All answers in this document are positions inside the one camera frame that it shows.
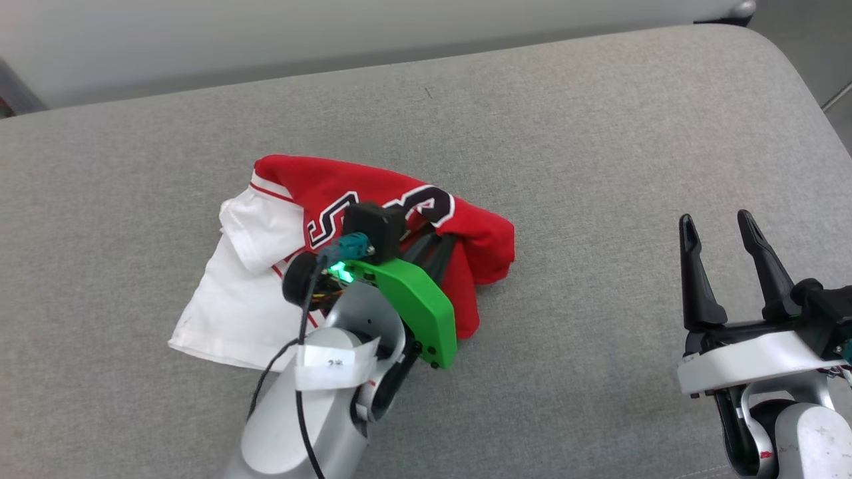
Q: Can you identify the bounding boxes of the white paper label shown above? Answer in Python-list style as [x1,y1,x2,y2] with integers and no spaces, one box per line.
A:
[293,336,381,392]

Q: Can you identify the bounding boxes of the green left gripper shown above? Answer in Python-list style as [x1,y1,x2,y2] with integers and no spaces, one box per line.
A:
[283,226,461,370]

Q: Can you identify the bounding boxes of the black left camera cable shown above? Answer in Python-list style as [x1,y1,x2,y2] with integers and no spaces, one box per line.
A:
[295,256,335,479]

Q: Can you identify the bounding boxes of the grey rounded furniture foot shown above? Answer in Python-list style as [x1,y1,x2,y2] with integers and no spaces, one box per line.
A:
[694,0,757,26]

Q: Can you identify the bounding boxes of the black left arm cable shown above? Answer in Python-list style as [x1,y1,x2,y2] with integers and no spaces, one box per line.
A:
[248,338,300,421]

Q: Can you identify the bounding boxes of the teal left camera cable connector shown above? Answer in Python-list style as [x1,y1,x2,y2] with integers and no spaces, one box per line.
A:
[316,232,375,270]

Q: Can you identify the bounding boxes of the red and white basketball jersey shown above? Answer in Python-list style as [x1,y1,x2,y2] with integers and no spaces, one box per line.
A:
[168,154,517,372]

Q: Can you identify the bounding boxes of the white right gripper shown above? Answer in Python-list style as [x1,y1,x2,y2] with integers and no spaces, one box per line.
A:
[678,210,846,398]

